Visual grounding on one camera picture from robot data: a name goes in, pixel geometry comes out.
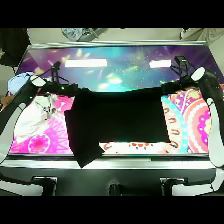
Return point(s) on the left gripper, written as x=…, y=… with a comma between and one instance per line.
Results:
x=63, y=88

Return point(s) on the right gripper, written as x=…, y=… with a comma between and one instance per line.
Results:
x=173, y=88

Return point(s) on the black T-shirt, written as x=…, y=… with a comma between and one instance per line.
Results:
x=116, y=116

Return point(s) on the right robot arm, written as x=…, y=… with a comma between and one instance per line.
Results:
x=213, y=110

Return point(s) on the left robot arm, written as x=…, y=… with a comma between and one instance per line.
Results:
x=13, y=111

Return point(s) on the white garment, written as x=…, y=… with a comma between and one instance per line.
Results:
x=31, y=121

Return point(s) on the pale blue garment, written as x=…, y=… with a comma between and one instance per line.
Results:
x=17, y=83

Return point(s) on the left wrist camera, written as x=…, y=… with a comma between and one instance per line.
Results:
x=55, y=70

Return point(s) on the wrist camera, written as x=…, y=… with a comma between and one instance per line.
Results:
x=181, y=65
x=55, y=70

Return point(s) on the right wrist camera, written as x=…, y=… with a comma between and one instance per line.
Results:
x=181, y=65

